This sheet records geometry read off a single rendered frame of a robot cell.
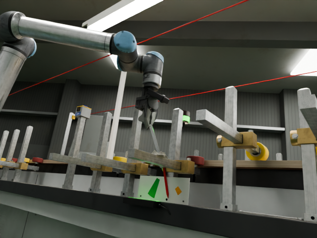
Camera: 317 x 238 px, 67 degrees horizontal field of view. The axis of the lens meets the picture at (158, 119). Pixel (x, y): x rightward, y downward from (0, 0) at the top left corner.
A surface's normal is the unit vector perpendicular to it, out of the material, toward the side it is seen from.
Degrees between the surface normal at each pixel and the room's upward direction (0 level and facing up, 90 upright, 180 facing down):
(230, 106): 90
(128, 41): 90
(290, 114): 90
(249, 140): 90
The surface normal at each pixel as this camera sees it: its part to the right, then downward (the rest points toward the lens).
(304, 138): -0.61, -0.30
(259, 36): -0.12, -0.31
